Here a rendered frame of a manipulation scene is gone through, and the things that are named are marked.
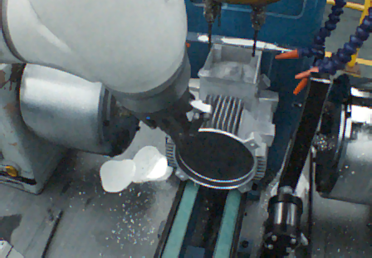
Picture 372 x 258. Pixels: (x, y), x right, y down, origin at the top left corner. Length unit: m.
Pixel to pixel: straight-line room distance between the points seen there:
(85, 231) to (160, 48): 0.63
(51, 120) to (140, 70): 0.45
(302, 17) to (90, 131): 0.52
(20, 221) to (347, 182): 0.73
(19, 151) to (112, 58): 0.61
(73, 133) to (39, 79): 0.13
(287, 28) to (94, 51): 0.63
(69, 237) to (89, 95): 0.35
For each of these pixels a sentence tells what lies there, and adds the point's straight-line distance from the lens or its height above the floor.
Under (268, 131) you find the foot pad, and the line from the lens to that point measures 0.63.
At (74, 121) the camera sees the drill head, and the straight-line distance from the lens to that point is 0.67.
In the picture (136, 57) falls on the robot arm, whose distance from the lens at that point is 0.25.
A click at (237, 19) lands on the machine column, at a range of 0.82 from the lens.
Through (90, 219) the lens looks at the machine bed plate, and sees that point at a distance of 0.85.
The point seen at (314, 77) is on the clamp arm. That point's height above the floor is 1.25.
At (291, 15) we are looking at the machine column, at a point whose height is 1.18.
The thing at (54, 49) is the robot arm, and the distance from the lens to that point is 0.26.
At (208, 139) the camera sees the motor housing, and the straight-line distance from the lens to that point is 0.77.
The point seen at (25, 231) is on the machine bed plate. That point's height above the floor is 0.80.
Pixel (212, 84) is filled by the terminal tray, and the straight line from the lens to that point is 0.63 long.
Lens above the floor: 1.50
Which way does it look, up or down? 42 degrees down
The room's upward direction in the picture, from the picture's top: straight up
